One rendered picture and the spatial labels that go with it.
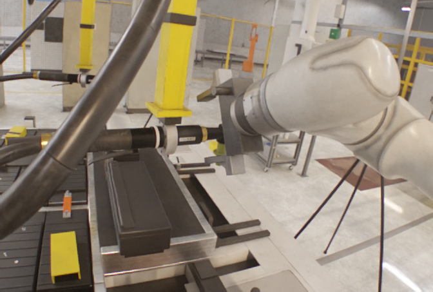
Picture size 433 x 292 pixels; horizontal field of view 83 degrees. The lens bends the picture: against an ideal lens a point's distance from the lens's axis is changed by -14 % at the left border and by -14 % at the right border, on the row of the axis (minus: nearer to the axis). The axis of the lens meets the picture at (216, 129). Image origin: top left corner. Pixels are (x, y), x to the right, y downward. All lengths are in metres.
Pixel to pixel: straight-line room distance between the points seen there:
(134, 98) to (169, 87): 4.82
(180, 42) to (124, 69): 0.35
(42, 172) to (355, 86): 0.29
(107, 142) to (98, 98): 0.37
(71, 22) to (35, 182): 5.07
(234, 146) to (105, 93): 0.29
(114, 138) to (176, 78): 0.18
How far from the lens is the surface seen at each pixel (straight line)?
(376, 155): 0.42
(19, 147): 0.59
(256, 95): 0.40
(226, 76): 0.54
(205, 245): 1.00
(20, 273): 0.88
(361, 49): 0.32
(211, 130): 0.69
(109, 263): 0.94
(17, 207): 0.24
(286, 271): 1.17
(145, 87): 5.39
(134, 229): 0.82
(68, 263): 0.83
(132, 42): 0.26
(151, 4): 0.29
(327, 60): 0.32
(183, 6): 0.59
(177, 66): 0.59
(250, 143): 0.48
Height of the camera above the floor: 1.63
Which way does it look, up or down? 19 degrees down
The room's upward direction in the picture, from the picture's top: 9 degrees clockwise
